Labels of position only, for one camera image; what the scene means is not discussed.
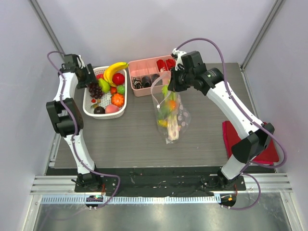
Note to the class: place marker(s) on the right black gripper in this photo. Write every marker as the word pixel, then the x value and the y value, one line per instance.
pixel 173 82

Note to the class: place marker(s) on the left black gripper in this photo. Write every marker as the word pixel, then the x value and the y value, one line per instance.
pixel 91 78

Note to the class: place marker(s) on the green white celery stalk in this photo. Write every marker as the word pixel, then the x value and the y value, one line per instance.
pixel 173 128

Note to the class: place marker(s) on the clear pink zip top bag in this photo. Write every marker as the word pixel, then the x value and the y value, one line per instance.
pixel 184 117

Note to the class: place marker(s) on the small yellow banana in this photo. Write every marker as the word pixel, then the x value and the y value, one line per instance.
pixel 162 123

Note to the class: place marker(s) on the orange tangerine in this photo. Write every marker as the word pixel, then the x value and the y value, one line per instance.
pixel 172 105

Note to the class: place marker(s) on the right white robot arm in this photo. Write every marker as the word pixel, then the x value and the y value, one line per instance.
pixel 191 71

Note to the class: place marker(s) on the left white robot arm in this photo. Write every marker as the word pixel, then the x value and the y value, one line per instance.
pixel 67 120

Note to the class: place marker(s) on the dark purple grape bunch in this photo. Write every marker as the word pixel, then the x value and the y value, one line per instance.
pixel 95 90

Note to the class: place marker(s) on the green pear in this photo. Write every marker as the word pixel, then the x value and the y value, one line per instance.
pixel 104 85

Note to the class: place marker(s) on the yellow banana bunch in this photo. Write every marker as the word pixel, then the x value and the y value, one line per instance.
pixel 113 69

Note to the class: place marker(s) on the red items in organizer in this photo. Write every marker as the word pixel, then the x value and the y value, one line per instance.
pixel 165 65

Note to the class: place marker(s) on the red apple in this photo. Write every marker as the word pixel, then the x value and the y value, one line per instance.
pixel 118 79

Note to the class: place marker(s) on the black items in organizer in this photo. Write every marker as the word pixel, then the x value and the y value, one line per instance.
pixel 144 81

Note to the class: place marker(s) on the green lime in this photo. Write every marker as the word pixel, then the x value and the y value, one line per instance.
pixel 121 89

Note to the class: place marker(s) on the dark mangosteen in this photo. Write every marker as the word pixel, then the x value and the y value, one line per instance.
pixel 99 110

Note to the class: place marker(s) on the orange pumpkin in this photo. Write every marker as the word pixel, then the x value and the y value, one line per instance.
pixel 118 100

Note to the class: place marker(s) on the pink compartment organizer box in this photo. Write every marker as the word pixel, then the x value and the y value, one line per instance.
pixel 145 67

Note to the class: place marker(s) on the pink peach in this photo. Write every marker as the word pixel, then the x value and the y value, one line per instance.
pixel 111 108

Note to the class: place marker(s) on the red folded cloth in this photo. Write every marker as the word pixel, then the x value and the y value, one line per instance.
pixel 257 147

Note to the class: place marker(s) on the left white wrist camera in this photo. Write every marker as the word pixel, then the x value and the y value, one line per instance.
pixel 79 62

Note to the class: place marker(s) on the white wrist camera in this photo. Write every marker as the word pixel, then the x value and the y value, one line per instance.
pixel 79 62
pixel 177 56

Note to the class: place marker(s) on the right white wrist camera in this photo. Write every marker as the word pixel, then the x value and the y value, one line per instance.
pixel 177 56

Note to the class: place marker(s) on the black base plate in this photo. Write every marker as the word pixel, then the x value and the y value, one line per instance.
pixel 167 182

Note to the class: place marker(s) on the white slotted cable duct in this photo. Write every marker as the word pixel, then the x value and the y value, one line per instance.
pixel 95 199

